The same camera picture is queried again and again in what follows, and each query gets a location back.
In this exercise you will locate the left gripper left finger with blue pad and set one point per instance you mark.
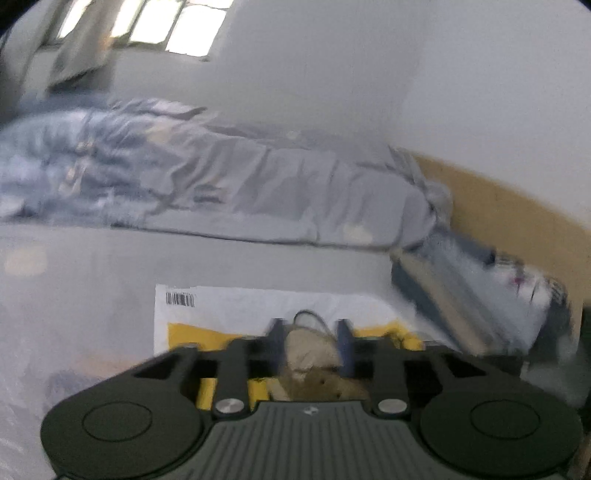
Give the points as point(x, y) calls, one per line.
point(243, 368)

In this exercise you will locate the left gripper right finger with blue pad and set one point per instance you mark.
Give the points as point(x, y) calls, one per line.
point(377, 364)

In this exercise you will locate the beige brown sneaker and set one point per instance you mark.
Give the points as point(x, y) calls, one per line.
point(310, 370)

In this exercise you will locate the folded beige garment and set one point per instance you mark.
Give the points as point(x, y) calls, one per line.
point(455, 318)

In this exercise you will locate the folded light blue jeans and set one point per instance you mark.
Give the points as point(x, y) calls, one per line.
point(463, 265)

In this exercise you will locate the panda print pillow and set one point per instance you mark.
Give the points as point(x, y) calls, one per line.
point(544, 297)

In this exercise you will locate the blue printed bed sheet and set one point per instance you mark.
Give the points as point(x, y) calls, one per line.
point(77, 306)

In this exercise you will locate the crumpled blue duvet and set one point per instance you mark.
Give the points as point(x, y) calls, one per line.
point(155, 165)

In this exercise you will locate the window with bars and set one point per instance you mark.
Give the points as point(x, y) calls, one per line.
point(179, 27)

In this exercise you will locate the patterned window curtain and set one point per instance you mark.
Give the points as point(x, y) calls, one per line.
point(83, 61)

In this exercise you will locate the wooden bed frame board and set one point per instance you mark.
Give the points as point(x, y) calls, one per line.
point(515, 223)

